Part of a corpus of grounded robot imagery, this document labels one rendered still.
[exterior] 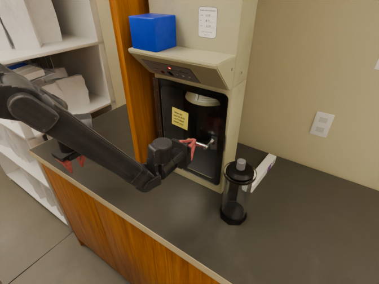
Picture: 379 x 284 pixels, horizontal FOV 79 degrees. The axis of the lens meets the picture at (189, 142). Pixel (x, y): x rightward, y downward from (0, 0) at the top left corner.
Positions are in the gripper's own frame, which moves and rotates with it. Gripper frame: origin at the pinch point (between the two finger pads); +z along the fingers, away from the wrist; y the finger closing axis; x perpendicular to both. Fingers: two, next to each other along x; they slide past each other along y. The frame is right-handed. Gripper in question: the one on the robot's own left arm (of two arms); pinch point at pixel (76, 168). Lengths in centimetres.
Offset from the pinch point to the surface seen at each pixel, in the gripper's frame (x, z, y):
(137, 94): -8.8, -22.2, 27.6
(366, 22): -74, -48, 75
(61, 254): 58, 111, -6
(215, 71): -45, -39, 22
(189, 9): -30, -52, 32
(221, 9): -40, -53, 32
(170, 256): -39, 32, 6
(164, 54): -28, -41, 22
